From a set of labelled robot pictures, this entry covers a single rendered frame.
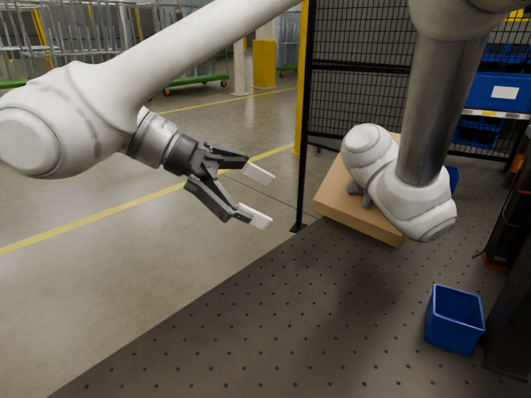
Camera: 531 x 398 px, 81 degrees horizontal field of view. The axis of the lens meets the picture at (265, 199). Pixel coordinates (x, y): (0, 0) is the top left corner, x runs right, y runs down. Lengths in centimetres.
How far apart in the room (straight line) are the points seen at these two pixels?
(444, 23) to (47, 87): 49
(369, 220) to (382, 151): 29
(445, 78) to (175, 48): 41
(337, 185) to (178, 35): 90
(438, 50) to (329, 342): 62
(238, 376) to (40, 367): 127
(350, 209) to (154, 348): 76
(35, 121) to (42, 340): 168
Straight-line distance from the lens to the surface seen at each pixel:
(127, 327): 185
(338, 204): 118
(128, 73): 41
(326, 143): 357
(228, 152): 65
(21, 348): 201
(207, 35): 45
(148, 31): 1306
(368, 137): 94
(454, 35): 54
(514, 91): 171
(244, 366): 76
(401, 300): 94
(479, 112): 168
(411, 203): 83
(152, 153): 56
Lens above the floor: 134
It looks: 29 degrees down
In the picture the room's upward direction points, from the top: straight up
